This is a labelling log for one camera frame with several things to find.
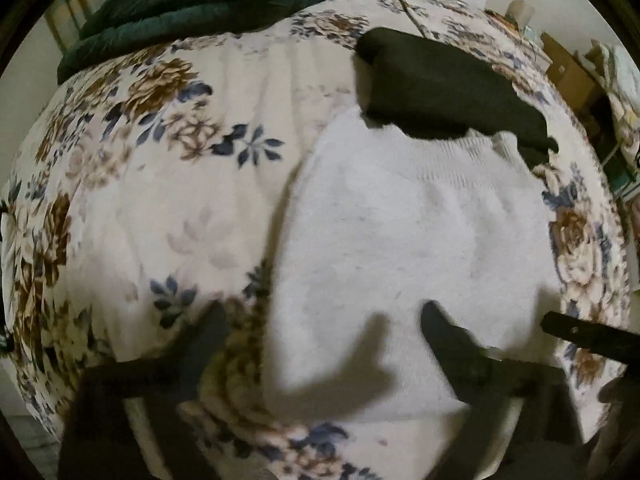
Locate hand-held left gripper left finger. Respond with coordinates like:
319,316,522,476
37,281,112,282
57,300,233,480

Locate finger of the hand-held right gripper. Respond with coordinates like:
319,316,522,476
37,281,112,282
542,311,640,367

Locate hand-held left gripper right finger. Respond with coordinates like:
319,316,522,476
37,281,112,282
420,300,587,480

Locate white knit sweater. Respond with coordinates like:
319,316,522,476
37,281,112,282
260,105,568,418

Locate pile of clothes on chair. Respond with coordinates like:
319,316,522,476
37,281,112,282
597,42,640,201

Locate floral bed sheet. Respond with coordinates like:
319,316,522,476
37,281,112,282
0,0,633,480

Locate brown cardboard box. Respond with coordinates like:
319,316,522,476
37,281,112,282
537,32,608,116

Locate dark folded garment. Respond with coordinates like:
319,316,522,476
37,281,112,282
353,26,560,167

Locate white nightstand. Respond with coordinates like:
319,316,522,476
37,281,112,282
492,0,546,48

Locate dark green quilt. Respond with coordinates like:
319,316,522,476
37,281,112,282
56,0,350,86

